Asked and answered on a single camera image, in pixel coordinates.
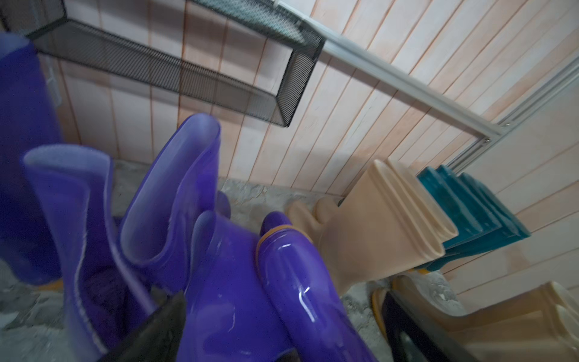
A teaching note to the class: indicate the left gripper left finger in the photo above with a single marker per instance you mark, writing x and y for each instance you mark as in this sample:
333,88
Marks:
158,338

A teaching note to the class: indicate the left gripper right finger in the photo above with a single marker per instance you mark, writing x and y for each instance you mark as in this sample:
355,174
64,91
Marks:
401,320

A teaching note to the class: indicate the beige boot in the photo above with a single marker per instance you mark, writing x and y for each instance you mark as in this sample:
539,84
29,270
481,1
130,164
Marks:
391,186
563,308
358,247
517,329

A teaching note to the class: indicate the large teal boot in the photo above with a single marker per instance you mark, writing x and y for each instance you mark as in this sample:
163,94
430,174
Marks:
450,204

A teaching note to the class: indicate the purple boot lying centre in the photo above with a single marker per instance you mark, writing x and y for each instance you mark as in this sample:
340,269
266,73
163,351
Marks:
300,288

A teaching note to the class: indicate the teal boot standing back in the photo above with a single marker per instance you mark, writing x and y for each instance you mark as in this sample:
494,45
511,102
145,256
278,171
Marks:
520,231

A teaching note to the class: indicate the black mesh basket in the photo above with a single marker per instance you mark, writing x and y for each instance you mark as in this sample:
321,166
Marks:
54,33

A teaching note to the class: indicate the aluminium frame rail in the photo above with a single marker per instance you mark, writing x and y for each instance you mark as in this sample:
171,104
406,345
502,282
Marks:
343,49

